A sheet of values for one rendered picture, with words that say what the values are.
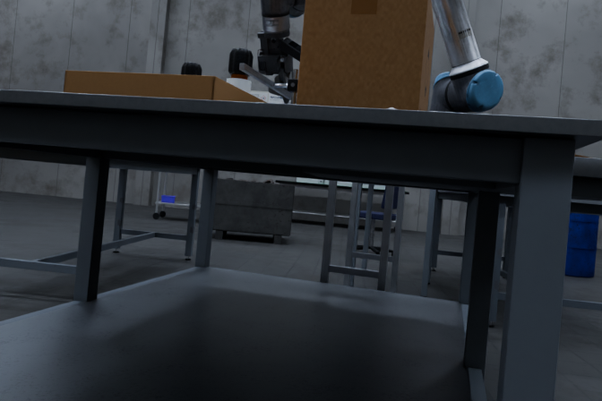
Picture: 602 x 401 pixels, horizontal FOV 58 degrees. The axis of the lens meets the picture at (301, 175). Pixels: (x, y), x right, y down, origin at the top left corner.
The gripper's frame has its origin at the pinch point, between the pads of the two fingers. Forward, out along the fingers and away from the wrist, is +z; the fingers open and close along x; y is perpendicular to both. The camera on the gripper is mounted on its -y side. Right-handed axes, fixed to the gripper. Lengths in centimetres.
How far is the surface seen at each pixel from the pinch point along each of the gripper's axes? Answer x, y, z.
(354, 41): 39, -27, -28
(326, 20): 37, -21, -31
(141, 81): 73, -1, -30
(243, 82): -27.1, 25.3, 4.9
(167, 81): 72, -5, -30
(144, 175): -668, 528, 430
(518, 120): 77, -55, -29
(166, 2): -841, 517, 135
